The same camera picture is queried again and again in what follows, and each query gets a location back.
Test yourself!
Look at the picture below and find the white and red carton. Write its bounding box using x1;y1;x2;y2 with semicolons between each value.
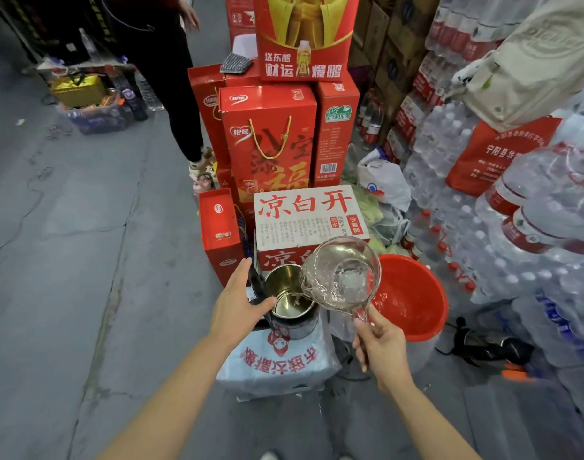
254;185;370;273

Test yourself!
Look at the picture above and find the grey striped cloth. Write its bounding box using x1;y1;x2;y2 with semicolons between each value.
220;52;254;75

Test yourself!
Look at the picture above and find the person's right forearm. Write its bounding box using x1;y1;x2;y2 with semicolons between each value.
375;371;477;460

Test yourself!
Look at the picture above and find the yellow plastic basket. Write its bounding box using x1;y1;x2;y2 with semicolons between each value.
50;74;107;109

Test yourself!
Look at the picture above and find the red and yellow gift box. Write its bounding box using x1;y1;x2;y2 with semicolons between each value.
253;0;361;83

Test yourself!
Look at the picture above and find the red gift box rope handle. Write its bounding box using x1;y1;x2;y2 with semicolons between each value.
218;84;318;206

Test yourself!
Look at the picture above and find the person's left hand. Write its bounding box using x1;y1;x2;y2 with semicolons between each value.
209;257;278;351

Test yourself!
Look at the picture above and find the red plastic bucket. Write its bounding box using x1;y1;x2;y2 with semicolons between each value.
368;255;450;343

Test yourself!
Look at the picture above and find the white plastic bag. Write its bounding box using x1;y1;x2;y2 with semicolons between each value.
356;148;412;212

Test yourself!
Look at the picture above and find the red tote bag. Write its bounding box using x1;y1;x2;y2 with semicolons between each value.
446;117;563;198

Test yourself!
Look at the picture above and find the stack of cardboard boxes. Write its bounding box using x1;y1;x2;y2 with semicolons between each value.
348;0;441;121

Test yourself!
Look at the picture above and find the person's right hand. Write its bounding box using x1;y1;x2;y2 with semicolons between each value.
352;304;413;394

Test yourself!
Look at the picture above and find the clear plastic water scoop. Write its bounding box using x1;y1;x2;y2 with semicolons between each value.
299;236;383;331

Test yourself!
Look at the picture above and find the clear crate of goods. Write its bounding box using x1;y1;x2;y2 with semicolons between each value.
57;101;130;135

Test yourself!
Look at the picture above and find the white bag with red print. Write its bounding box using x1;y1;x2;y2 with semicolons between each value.
216;311;343;403

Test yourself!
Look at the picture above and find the red box with green logo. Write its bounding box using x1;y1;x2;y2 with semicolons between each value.
313;74;360;188

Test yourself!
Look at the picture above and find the stack of bottled water packs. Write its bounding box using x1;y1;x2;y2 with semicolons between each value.
383;0;584;429

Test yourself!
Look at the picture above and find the clear plastic bottle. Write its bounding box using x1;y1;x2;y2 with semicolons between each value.
135;69;164;112

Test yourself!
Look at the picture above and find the beige tote bag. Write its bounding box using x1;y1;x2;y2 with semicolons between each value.
447;0;584;134

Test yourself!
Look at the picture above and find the small red gift box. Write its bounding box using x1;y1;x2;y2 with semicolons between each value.
198;188;246;288

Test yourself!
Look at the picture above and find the large clear water jug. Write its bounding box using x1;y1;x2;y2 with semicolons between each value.
483;144;584;217
500;189;584;265

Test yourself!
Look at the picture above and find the bag of green vegetables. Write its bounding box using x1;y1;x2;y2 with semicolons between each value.
349;184;410;257

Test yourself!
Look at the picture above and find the red label soda bottle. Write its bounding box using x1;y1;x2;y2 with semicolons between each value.
356;88;374;129
364;103;385;150

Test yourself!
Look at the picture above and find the person's left forearm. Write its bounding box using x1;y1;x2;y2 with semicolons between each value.
98;330;247;460

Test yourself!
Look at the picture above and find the dark plastic bottle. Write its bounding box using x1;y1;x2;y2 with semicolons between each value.
112;67;149;121

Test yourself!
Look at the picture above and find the stainless steel kettle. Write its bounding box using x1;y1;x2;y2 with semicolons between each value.
248;261;320;341

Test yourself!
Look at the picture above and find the tall red gift box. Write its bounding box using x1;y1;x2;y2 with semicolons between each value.
188;64;230;168

